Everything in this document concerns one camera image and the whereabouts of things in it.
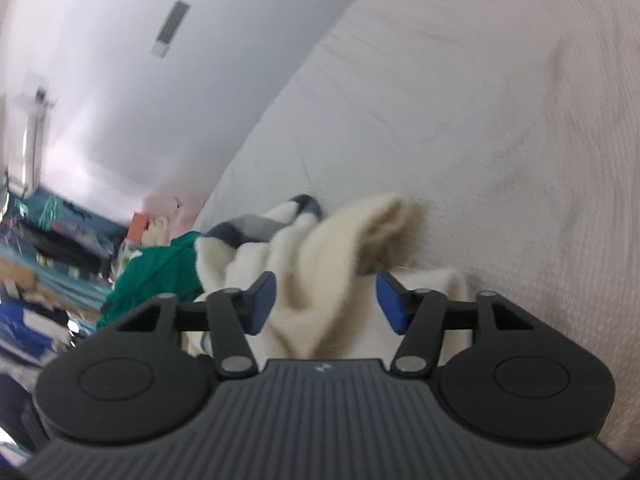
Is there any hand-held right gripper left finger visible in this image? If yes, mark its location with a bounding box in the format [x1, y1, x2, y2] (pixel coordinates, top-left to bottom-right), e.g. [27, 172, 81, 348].
[107, 271, 277, 377]

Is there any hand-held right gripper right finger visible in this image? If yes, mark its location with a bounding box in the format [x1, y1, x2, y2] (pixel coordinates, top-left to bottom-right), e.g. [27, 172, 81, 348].
[376, 272, 535, 377]

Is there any cream striped sweater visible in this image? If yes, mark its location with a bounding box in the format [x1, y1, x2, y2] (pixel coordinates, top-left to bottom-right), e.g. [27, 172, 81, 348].
[192, 192, 473, 361]

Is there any green garment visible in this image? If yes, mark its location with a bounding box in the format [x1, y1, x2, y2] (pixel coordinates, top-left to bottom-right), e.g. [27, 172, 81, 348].
[97, 230, 206, 331]

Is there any orange box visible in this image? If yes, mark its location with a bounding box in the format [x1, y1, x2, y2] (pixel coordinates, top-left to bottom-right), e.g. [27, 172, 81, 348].
[127, 212, 153, 246]

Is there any white bed mattress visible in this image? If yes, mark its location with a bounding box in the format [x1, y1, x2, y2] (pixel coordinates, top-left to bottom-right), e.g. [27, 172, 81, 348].
[192, 0, 640, 461]

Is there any teal patterned cloth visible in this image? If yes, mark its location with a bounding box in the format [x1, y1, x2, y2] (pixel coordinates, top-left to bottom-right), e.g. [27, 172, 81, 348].
[10, 187, 128, 246]

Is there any rectangular ceiling fixture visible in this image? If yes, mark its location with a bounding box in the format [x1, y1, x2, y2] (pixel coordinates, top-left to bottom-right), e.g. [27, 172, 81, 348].
[152, 1, 192, 58]

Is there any white wall air conditioner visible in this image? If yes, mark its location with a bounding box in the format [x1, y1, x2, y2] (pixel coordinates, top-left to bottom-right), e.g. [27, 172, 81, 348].
[20, 87, 56, 191]

